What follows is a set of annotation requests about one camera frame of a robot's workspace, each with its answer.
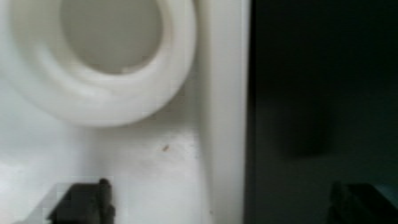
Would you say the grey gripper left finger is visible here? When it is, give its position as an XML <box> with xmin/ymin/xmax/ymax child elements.
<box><xmin>46</xmin><ymin>178</ymin><xmax>116</xmax><ymax>224</ymax></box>

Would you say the white square tabletop tray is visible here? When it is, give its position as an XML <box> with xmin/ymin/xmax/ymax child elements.
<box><xmin>0</xmin><ymin>0</ymin><xmax>251</xmax><ymax>224</ymax></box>

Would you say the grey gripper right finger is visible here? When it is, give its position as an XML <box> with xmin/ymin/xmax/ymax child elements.
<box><xmin>327</xmin><ymin>182</ymin><xmax>398</xmax><ymax>224</ymax></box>

